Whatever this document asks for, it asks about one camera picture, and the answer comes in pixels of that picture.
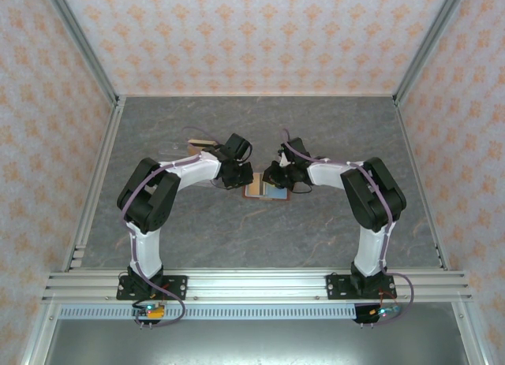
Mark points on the beige credit card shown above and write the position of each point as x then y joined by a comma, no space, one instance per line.
254,185

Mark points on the clear acrylic tray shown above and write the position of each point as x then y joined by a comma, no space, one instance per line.
175,148

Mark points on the aluminium table side rail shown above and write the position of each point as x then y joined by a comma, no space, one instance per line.
98,176
418,176

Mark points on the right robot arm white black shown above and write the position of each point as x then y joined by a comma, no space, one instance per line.
375,199

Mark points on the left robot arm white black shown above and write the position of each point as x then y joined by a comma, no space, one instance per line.
146,199

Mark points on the aluminium lower frame post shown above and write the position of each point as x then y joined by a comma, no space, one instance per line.
39,333
469,333

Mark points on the grey metal shelf panel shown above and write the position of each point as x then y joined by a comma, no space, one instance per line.
256,341

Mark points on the aluminium mounting rail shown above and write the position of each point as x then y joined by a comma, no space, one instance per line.
256,288

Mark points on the circuit board with yellow connector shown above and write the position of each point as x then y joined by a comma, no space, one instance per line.
152,311

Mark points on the tan wooden block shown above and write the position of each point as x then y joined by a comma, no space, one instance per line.
197,143

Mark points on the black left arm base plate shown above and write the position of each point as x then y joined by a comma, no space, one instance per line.
179,286

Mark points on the circuit board with blue light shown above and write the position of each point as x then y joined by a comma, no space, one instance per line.
382,311

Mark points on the blue credit card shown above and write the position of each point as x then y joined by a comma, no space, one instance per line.
276,192

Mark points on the aluminium frame post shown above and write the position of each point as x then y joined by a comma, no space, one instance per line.
81,42
429,42
39,333
469,333

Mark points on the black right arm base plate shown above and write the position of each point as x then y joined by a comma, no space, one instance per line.
335,286

